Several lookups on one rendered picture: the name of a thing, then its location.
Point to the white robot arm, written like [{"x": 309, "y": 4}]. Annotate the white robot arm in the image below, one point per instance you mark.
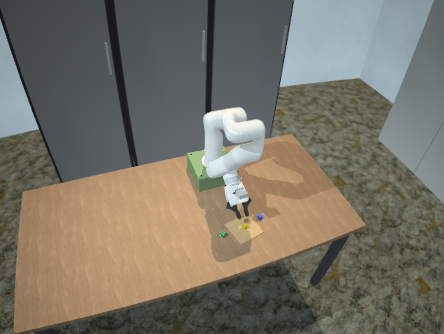
[{"x": 213, "y": 160}]

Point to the tan square mat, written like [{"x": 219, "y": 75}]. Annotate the tan square mat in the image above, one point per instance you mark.
[{"x": 244, "y": 235}]

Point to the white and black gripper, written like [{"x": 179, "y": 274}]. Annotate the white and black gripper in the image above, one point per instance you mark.
[{"x": 232, "y": 199}]

